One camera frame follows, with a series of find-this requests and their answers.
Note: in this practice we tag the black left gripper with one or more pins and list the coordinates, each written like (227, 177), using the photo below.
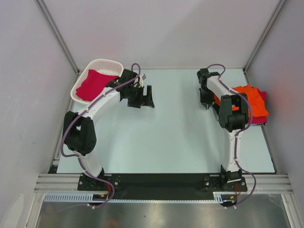
(147, 100)

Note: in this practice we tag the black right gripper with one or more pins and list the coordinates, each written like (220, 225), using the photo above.
(209, 101)

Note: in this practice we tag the orange t shirt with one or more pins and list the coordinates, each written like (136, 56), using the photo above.
(248, 90)

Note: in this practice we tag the magenta t shirt stack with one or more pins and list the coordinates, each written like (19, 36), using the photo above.
(260, 112)

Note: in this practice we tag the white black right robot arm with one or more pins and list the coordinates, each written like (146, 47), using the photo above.
(232, 110)

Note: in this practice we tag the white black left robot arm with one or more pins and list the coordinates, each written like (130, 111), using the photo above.
(79, 135)

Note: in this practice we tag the white perforated plastic basket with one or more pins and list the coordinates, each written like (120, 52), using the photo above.
(102, 66)

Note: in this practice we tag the magenta t shirt in basket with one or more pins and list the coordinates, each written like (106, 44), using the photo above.
(93, 85)

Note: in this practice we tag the white slotted cable duct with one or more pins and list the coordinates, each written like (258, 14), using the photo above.
(97, 198)

